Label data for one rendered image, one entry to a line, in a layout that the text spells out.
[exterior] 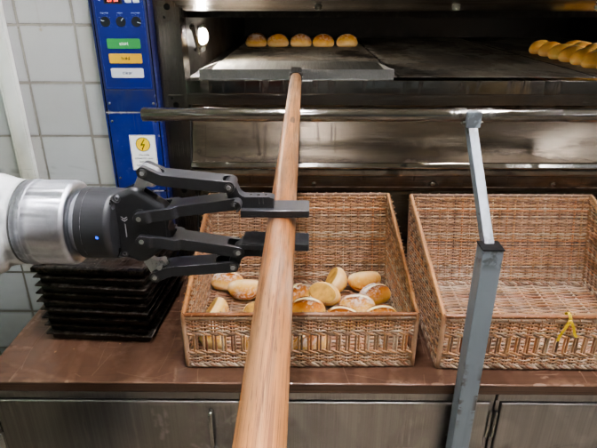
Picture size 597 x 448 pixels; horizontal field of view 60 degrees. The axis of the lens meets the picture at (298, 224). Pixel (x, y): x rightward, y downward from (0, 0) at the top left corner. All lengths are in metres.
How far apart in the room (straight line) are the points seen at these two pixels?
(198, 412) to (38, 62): 1.04
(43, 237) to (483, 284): 0.81
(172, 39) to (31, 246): 1.05
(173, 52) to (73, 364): 0.85
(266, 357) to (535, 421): 1.15
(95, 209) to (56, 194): 0.04
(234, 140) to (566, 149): 0.97
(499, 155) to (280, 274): 1.27
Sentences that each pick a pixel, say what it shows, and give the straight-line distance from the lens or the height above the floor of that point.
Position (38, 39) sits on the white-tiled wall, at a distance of 1.66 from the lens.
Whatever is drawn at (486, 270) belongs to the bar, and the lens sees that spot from 1.08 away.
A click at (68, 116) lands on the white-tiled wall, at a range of 1.67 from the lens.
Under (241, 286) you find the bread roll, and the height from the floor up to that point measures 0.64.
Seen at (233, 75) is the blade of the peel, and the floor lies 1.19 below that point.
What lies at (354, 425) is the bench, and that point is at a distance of 1.35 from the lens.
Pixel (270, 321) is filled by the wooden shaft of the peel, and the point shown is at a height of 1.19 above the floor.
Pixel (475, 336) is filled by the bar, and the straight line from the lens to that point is 1.16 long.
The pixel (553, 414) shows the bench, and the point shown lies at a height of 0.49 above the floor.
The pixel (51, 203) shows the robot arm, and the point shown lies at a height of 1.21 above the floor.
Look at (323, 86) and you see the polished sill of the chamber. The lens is 1.51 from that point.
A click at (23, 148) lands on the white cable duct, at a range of 1.74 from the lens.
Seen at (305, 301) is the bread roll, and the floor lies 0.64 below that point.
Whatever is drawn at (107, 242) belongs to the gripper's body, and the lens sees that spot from 0.55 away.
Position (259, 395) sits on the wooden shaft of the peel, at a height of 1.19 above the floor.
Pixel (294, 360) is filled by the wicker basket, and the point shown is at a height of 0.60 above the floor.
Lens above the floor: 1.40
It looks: 24 degrees down
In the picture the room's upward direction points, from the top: straight up
